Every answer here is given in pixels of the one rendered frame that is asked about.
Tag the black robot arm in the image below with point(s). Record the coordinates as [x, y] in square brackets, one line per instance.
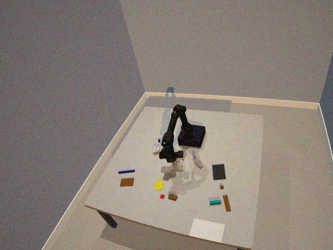
[168, 138]

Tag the yellow flat plate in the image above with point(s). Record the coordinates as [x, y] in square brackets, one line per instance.
[159, 184]

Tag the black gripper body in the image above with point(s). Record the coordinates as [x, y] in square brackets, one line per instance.
[178, 154]

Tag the brown rectangular block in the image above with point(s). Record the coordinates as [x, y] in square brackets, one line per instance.
[172, 196]

